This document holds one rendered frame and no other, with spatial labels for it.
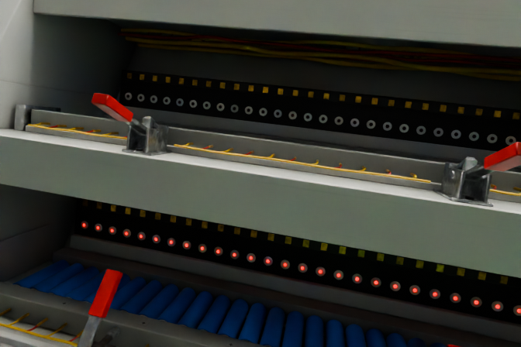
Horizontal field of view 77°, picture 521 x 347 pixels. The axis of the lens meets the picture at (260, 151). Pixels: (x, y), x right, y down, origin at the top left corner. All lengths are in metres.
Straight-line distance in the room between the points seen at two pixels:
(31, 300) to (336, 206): 0.30
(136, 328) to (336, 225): 0.20
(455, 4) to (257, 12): 0.18
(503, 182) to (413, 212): 0.10
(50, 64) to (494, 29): 0.47
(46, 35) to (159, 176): 0.26
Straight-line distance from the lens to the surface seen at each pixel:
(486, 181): 0.29
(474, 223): 0.28
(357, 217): 0.26
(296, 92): 0.45
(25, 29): 0.46
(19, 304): 0.41
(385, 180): 0.31
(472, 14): 0.36
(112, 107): 0.26
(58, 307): 0.38
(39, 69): 0.47
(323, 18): 0.34
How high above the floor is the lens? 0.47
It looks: 17 degrees up
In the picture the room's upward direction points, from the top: 11 degrees clockwise
